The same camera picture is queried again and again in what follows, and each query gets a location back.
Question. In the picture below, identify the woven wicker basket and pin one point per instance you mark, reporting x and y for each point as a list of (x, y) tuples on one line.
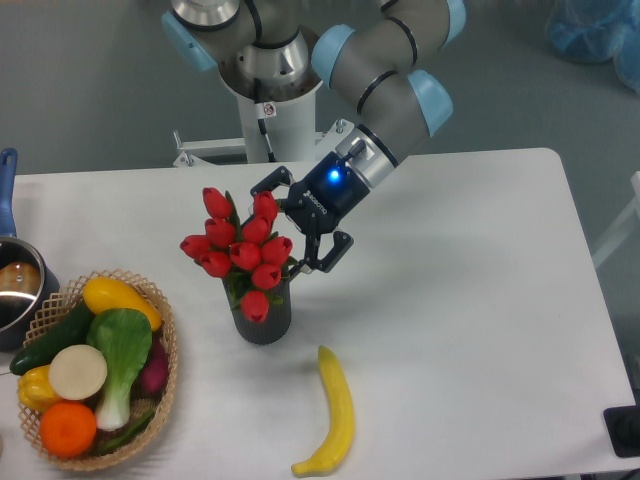
[(54, 309)]

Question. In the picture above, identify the dark grey ribbed vase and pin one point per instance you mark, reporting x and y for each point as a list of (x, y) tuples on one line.
[(276, 323)]

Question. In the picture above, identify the black device at edge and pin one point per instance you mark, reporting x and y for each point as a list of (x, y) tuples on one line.
[(623, 429)]

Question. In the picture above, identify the green bok choy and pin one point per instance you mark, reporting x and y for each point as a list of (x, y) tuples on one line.
[(123, 336)]

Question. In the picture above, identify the red tulip bouquet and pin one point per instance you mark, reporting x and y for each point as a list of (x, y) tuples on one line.
[(250, 255)]

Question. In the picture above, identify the blue plastic bag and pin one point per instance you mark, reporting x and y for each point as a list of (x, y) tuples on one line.
[(597, 32)]

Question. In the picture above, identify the white frame at right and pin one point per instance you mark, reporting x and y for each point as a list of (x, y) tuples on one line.
[(620, 229)]

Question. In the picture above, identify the yellow squash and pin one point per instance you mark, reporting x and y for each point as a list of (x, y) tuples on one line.
[(104, 293)]

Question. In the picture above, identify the yellow bell pepper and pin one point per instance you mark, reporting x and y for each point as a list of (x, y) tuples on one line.
[(35, 390)]

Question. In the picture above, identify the dark green cucumber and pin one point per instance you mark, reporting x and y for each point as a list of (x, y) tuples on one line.
[(71, 330)]

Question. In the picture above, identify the yellow banana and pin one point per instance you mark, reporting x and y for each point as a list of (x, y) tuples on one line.
[(342, 422)]

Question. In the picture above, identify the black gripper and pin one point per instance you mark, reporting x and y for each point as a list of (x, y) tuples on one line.
[(325, 197)]

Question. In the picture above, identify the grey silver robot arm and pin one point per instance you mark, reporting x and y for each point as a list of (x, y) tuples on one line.
[(335, 112)]

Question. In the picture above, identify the blue saucepan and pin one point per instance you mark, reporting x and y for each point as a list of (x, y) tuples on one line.
[(26, 279)]

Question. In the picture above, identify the purple sweet potato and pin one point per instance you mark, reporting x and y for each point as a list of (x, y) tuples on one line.
[(154, 375)]

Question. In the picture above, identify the green chili pepper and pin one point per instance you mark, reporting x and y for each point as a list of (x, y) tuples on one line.
[(126, 436)]

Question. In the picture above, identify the round cream white slice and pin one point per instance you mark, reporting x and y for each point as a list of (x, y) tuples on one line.
[(77, 372)]

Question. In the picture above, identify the orange fruit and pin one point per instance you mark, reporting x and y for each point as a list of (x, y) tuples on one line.
[(68, 429)]

